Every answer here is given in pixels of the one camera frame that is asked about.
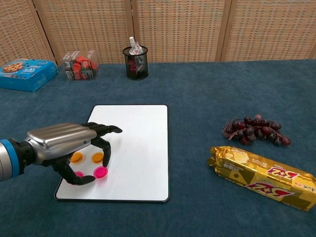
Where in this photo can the crumpled silver wrapper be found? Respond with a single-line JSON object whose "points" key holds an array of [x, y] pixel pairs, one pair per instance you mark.
{"points": [[135, 51]]}

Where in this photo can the bunch of dark purple grapes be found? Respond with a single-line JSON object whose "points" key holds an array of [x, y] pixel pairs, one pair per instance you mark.
{"points": [[251, 129]]}

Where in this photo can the orange round magnet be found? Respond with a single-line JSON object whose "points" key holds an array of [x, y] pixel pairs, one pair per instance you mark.
{"points": [[77, 158], [97, 157]]}

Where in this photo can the blue felt table cover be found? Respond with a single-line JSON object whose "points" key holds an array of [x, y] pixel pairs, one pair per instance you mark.
{"points": [[197, 93]]}

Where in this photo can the woven rattan folding screen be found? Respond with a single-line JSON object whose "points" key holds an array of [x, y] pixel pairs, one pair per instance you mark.
{"points": [[177, 27]]}

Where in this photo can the gold biscuit packet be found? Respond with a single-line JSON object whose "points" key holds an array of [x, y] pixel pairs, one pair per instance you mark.
{"points": [[259, 175]]}

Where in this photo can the pink round magnet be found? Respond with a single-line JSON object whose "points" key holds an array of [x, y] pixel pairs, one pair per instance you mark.
{"points": [[79, 173], [100, 172]]}

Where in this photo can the clear box of orange magnets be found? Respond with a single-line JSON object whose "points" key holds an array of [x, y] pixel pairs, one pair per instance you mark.
{"points": [[81, 65]]}

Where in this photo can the blue cookie box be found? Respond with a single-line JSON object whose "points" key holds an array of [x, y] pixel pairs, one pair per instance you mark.
{"points": [[27, 74]]}

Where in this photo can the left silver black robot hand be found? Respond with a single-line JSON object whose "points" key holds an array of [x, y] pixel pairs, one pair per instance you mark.
{"points": [[61, 140]]}

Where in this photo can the black mesh pen holder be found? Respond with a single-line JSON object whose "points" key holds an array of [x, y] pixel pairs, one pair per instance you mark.
{"points": [[137, 71]]}

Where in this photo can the white board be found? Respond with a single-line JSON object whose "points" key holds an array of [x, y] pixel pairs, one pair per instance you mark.
{"points": [[138, 160]]}

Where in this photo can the small white bottle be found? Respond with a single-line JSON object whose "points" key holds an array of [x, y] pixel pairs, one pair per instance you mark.
{"points": [[132, 40]]}

